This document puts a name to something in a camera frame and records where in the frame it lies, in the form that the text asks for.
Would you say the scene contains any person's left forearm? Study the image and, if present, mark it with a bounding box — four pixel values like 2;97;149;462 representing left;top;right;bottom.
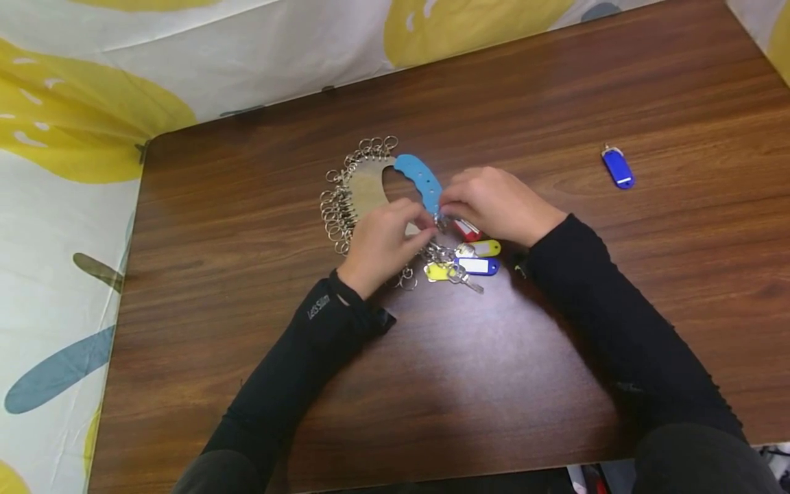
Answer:
173;270;397;494

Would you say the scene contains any metal key holder blue handle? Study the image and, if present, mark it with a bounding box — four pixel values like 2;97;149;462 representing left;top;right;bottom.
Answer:
346;154;444;238

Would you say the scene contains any person's right hand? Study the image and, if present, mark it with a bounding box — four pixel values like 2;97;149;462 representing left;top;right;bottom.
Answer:
438;167;569;248

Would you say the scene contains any silver key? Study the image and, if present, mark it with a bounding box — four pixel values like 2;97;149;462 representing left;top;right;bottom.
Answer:
449;266;486;295

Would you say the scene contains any person's left hand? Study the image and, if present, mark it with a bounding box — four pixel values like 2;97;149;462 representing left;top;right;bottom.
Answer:
336;198;438;301

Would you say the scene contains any person's right forearm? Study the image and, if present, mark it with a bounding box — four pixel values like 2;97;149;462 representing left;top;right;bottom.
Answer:
525;213;786;494

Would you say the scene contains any blue key tag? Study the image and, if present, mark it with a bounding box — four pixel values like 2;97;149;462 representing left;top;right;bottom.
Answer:
601;143;636;190
455;257;500;277

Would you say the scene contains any row of metal key rings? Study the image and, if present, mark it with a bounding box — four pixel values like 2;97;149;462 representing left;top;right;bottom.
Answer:
319;135;459;291

